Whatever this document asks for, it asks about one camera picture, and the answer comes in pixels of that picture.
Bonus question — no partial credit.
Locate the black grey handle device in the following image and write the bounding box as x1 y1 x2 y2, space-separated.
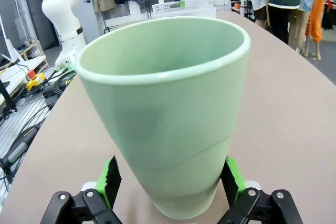
0 125 41 170

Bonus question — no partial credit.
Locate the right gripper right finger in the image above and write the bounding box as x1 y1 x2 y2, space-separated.
217 156 303 224

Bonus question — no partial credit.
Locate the yellow emergency stop box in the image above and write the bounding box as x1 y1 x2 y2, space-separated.
26 69 47 92

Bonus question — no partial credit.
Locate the black cable bundle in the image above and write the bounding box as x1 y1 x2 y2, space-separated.
40 70 78 100

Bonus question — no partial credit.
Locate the grey door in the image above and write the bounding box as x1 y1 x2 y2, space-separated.
22 0 58 50

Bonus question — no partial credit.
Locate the black clothes rack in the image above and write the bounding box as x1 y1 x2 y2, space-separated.
92 0 153 35

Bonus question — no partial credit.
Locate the mannequin in orange clothes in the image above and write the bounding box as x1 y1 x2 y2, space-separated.
305 0 327 61

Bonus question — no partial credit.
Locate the light green cup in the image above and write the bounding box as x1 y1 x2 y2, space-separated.
75 16 251 221

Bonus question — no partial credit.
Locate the wooden shoe shelf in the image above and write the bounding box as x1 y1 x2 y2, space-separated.
15 40 50 76

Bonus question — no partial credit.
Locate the mannequin in blue patterned shirt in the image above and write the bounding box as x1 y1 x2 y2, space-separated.
288 0 319 57

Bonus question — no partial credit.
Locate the white plastic basket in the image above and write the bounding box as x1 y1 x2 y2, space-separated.
152 0 218 20

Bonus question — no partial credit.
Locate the aluminium mounting plate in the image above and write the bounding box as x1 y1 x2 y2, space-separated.
0 58 69 201

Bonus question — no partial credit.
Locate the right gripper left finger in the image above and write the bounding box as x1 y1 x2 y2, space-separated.
43 154 123 224

